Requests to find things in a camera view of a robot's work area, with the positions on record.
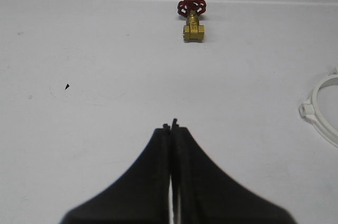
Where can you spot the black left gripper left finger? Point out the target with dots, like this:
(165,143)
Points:
(140,195)

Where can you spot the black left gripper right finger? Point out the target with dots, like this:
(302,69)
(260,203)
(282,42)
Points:
(203,193)

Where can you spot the brass valve red handwheel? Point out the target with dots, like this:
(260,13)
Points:
(191,10)

